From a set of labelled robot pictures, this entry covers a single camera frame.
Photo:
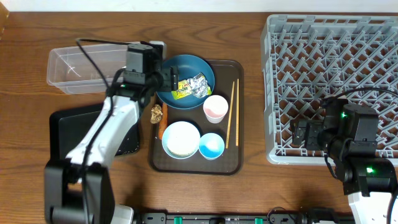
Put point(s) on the yellow foil snack wrapper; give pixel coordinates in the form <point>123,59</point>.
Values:
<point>197,86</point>

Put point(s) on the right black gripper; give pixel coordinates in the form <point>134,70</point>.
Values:
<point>313,127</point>

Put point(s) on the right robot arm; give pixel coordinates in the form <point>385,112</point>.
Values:
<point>347,136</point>

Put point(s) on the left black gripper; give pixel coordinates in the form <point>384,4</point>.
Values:
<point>171,79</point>

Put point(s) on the grey dishwasher rack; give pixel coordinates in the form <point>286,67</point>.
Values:
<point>308,57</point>

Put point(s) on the clear plastic bin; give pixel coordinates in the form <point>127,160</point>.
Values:
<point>69,70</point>

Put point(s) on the pink plastic cup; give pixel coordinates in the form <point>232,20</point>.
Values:
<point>215,108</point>

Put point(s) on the black waste tray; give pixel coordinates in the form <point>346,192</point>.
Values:
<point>71,130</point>

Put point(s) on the wooden chopstick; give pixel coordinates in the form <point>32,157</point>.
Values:
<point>230,115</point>
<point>237,113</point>

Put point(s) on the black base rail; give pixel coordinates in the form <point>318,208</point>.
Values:
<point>276,218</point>

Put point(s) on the left wooden chopstick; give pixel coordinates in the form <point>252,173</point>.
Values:
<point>230,115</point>

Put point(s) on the brown dried mushroom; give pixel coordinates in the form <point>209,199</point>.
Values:
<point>156,114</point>

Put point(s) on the orange carrot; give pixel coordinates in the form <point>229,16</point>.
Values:
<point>163,122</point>

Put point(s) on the right wooden chopstick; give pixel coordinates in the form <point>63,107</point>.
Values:
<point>237,113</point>

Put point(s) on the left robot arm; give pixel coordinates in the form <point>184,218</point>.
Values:
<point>78,188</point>

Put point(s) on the light blue rice bowl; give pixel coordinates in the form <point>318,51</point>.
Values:
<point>181,140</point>

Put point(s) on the dark brown serving tray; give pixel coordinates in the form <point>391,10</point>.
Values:
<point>229,80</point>

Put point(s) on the dark blue plate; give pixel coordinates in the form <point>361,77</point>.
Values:
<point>188,66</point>

